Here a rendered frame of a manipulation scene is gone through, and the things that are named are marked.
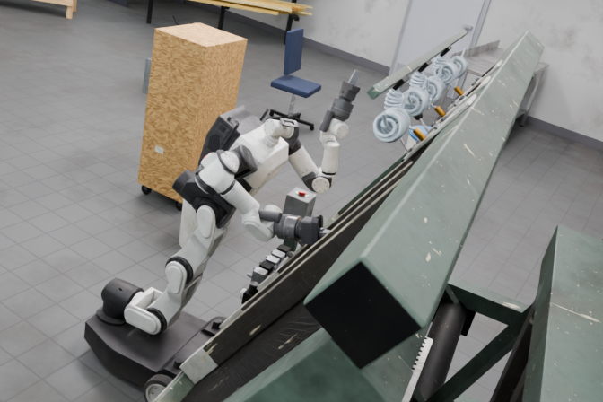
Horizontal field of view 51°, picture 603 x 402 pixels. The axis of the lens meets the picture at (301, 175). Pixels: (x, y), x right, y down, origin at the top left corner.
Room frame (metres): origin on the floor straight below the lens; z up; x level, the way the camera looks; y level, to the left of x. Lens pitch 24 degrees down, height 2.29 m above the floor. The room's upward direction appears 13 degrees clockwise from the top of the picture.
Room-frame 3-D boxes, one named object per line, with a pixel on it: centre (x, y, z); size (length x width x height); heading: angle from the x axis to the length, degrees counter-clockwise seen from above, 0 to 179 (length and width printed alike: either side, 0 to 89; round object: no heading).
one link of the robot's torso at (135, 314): (2.51, 0.56, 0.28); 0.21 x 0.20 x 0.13; 72
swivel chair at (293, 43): (6.38, 0.28, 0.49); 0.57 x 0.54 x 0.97; 54
